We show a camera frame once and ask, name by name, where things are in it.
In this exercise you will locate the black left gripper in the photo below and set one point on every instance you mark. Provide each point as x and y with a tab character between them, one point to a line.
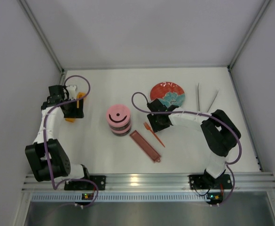
74	112

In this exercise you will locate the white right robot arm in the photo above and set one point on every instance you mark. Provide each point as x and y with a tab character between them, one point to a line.
220	133

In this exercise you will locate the dark red cutlery tray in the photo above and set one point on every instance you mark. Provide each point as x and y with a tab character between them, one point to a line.
145	146

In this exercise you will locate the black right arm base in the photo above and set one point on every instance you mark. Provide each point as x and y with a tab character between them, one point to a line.
206	182

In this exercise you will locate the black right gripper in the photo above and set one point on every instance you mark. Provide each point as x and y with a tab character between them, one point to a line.
158	123

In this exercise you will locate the orange plastic fork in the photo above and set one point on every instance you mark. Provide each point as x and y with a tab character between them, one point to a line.
148	127

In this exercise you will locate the black steel lunch bowl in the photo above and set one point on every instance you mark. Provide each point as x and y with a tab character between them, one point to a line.
121	133
120	123

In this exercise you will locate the red patterned ceramic plate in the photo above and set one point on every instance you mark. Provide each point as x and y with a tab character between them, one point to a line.
168	93

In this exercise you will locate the metal tongs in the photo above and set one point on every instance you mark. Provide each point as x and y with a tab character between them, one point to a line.
198	104

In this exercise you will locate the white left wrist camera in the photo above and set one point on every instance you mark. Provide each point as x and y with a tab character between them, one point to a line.
71	91

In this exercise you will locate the aluminium front rail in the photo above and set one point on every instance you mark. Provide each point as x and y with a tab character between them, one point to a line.
170	183

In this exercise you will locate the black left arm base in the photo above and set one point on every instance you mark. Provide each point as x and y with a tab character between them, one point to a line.
95	182

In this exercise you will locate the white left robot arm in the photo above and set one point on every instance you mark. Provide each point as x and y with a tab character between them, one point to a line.
63	103

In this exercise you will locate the pink lid with black handle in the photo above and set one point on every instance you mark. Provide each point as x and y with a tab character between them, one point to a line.
118	112
120	130

